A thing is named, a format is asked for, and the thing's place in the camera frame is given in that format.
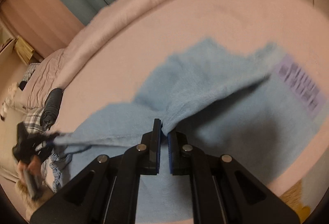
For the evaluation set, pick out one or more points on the white plush toy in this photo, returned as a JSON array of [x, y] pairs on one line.
[[8, 100]]

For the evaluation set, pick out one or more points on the yellow wicker basket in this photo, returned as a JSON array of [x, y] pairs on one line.
[[24, 50]]

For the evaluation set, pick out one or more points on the blue patterned frilly garment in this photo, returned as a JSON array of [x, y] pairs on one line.
[[55, 170]]

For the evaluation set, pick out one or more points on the dark navy rolled garment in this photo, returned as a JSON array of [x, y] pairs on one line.
[[51, 108]]

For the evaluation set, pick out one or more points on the beige fluffy sleeve forearm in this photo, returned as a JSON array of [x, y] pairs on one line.
[[31, 205]]

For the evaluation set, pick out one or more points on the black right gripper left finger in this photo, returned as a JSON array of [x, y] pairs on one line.
[[105, 191]]

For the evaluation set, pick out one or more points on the left hand painted nails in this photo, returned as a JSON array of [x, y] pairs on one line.
[[34, 167]]

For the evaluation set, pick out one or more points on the pink rolled blanket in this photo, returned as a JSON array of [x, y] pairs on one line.
[[102, 28]]

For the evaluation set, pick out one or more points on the pink bed sheet mattress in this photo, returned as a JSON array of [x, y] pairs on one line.
[[118, 70]]

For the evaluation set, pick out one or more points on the plaid folded garment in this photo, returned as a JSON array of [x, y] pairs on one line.
[[32, 122]]

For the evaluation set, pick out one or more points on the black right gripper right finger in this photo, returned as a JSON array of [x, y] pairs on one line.
[[223, 191]]

